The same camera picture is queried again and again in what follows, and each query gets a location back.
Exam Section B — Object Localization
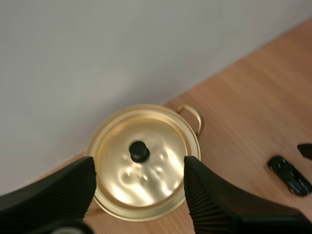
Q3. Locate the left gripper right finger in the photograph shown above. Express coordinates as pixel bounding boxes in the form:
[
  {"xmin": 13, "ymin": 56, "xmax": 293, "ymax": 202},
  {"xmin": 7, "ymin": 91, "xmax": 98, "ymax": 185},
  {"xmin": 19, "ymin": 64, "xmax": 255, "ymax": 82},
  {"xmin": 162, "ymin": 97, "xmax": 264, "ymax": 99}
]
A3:
[{"xmin": 183, "ymin": 156, "xmax": 312, "ymax": 234}]

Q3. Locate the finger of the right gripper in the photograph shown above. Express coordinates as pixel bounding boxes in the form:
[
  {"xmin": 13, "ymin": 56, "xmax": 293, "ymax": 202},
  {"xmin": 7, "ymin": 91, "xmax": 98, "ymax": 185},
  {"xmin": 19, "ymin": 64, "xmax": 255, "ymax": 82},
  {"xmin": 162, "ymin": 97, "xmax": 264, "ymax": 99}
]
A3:
[{"xmin": 297, "ymin": 143, "xmax": 312, "ymax": 161}]

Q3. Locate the gold lid with black knob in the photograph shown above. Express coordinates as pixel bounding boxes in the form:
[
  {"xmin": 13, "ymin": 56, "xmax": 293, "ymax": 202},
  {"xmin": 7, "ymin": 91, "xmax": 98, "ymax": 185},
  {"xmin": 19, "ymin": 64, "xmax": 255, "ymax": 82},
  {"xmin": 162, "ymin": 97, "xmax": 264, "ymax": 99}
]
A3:
[{"xmin": 94, "ymin": 110, "xmax": 195, "ymax": 208}]

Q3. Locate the gold pot with two handles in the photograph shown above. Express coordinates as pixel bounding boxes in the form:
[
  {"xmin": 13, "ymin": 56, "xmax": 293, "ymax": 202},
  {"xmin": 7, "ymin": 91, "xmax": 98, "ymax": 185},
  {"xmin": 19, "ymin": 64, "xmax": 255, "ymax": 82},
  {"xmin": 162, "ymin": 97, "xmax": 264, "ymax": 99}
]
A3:
[{"xmin": 85, "ymin": 104, "xmax": 205, "ymax": 221}]

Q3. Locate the small grey toy car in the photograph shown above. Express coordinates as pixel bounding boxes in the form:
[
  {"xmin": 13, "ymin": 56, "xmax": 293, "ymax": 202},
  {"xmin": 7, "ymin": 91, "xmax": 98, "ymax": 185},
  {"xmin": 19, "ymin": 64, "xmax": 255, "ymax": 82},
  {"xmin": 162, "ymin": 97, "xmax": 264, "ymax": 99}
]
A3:
[{"xmin": 267, "ymin": 156, "xmax": 312, "ymax": 197}]

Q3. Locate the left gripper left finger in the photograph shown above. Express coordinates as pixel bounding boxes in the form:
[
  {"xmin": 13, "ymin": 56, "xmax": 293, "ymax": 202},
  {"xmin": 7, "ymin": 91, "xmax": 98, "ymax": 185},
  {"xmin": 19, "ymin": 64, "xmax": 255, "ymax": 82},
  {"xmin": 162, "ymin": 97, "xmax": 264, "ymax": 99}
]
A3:
[{"xmin": 0, "ymin": 156, "xmax": 98, "ymax": 234}]

